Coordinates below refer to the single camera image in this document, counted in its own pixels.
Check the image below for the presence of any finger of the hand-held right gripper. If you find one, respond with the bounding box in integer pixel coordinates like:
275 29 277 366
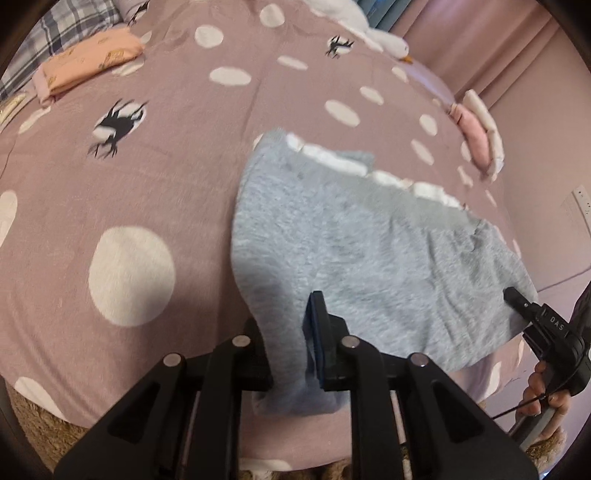
503 287 540 320

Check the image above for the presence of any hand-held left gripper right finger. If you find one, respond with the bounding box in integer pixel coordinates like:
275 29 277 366
302 291 539 480

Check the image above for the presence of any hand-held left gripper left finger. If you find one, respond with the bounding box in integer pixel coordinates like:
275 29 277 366
54 318 274 480

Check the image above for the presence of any grey sweatshirt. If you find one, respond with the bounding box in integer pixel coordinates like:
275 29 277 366
231 129 539 416

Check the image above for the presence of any person's right hand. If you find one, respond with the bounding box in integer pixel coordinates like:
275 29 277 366
522 361 573 439

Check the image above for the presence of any pink folded cloth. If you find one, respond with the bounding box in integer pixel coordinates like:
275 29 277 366
450 104 492 169

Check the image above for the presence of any mauve polka-dot blanket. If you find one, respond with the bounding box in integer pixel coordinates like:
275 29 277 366
0 0 546 467

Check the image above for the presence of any white folded cloth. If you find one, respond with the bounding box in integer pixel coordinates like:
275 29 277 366
462 89 506 181

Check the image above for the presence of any pink curtain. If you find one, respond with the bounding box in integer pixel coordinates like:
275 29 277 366
388 0 568 107

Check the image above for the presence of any white goose plush toy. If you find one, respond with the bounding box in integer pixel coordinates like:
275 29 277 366
305 0 414 65

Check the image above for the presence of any teal curtain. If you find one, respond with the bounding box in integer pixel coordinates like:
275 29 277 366
360 0 398 28

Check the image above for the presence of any peach folded garment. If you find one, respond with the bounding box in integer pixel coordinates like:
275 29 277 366
32 25 146 107

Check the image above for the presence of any plaid bedding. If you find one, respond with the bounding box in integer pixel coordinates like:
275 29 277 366
0 0 125 97

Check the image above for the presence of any thin black cable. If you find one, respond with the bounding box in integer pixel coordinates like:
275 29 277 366
492 392 555 421

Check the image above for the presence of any white wall socket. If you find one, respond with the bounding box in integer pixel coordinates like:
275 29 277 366
573 185 591 217

